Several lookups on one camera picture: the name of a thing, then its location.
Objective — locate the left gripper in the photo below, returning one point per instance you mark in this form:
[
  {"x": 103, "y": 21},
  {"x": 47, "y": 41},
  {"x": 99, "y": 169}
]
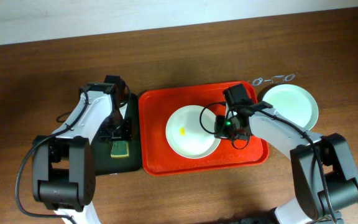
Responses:
[{"x": 115, "y": 134}]

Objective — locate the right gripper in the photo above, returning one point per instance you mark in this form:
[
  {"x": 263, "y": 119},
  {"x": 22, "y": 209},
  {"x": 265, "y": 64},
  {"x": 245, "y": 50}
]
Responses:
[{"x": 224, "y": 131}]

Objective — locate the green and yellow sponge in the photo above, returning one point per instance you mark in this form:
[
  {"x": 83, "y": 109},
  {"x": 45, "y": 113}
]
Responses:
[{"x": 120, "y": 149}]

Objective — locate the white plate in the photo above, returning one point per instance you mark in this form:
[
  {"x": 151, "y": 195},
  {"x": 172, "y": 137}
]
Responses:
[{"x": 198, "y": 142}]

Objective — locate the light green plate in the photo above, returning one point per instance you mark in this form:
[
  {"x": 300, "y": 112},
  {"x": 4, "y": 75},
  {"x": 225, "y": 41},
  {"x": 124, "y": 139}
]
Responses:
[{"x": 293, "y": 102}]

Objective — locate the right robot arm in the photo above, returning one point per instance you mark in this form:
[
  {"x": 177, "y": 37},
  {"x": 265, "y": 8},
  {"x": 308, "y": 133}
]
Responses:
[{"x": 325, "y": 175}]

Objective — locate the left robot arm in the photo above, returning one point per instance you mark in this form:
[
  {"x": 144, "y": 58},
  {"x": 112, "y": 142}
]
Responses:
[{"x": 63, "y": 172}]

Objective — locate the black plastic tray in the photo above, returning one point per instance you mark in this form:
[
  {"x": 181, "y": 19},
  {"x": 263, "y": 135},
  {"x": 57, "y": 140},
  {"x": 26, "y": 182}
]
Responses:
[{"x": 103, "y": 142}]

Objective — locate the yellow stain on white plate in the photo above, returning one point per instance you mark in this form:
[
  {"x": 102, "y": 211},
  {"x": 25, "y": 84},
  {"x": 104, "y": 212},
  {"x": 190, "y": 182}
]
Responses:
[{"x": 182, "y": 131}]

